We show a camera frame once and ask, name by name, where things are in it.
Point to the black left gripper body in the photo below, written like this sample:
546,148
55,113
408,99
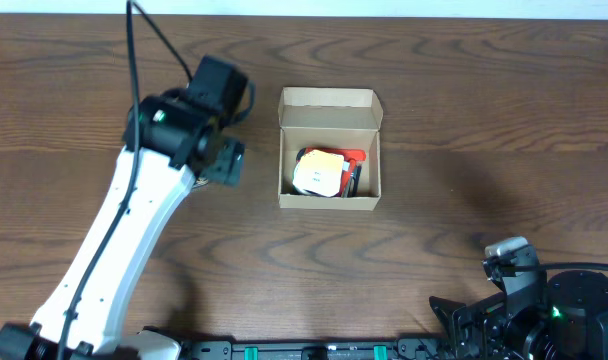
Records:
229,162

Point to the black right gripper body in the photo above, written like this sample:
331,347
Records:
465,317

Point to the cardboard box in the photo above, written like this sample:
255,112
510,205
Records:
330,118

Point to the yellow sticky note pad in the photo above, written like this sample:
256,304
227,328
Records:
319,172

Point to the orange utility knife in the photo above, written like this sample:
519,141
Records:
356,155

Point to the black yellow correction tape dispenser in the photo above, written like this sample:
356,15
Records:
200,182

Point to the white tape roll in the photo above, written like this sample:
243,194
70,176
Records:
301,191

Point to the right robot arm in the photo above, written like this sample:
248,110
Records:
575,323

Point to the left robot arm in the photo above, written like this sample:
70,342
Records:
172,141

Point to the black mounting rail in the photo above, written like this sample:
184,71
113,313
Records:
401,349

